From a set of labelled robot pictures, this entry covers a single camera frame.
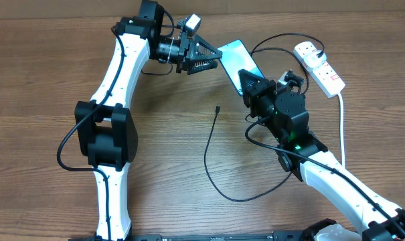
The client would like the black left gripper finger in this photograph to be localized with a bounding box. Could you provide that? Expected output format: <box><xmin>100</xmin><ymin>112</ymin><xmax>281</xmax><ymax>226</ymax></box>
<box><xmin>187</xmin><ymin>60</ymin><xmax>218</xmax><ymax>75</ymax></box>
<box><xmin>191</xmin><ymin>35</ymin><xmax>222</xmax><ymax>60</ymax></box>

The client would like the Galaxy smartphone blue screen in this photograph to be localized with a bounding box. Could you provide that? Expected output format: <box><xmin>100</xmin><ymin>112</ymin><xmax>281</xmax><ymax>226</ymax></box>
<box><xmin>218</xmin><ymin>39</ymin><xmax>264</xmax><ymax>96</ymax></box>

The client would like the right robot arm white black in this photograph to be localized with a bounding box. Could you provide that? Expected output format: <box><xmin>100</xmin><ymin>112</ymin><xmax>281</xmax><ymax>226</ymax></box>
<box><xmin>238</xmin><ymin>70</ymin><xmax>405</xmax><ymax>240</ymax></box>

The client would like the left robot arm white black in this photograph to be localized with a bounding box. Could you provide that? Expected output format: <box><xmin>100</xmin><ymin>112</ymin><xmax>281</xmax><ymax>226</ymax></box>
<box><xmin>74</xmin><ymin>1</ymin><xmax>222</xmax><ymax>240</ymax></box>

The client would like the white USB charger plug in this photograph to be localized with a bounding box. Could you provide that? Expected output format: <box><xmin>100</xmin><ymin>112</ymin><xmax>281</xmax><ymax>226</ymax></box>
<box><xmin>303</xmin><ymin>50</ymin><xmax>327</xmax><ymax>70</ymax></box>

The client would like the white power strip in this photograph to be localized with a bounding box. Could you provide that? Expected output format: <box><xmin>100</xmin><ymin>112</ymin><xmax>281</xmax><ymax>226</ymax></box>
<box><xmin>293</xmin><ymin>42</ymin><xmax>345</xmax><ymax>98</ymax></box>

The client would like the black USB charging cable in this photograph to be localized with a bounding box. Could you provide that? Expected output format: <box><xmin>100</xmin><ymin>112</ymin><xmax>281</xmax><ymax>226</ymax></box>
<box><xmin>204</xmin><ymin>32</ymin><xmax>326</xmax><ymax>203</ymax></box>

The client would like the white power strip cord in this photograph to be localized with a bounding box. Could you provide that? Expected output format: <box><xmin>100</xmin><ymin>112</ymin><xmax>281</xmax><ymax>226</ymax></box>
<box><xmin>337</xmin><ymin>92</ymin><xmax>346</xmax><ymax>168</ymax></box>

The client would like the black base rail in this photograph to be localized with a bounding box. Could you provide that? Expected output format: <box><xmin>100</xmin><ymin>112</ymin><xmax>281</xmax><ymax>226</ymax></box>
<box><xmin>68</xmin><ymin>230</ymin><xmax>363</xmax><ymax>241</ymax></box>

